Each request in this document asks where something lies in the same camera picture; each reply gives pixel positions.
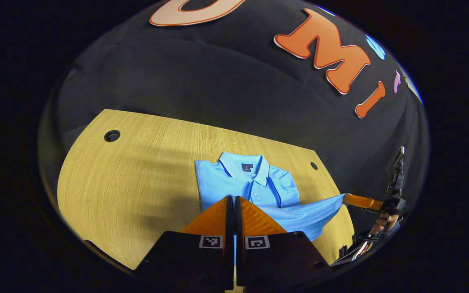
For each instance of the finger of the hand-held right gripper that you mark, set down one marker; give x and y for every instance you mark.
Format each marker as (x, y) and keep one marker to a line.
(362, 202)

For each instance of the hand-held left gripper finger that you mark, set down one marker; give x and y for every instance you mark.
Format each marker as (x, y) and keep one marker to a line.
(230, 219)
(239, 219)

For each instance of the light blue T-shirt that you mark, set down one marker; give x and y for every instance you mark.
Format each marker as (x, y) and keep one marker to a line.
(234, 183)

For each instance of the round black table grommet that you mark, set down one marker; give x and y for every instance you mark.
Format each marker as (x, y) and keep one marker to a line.
(314, 165)
(112, 135)

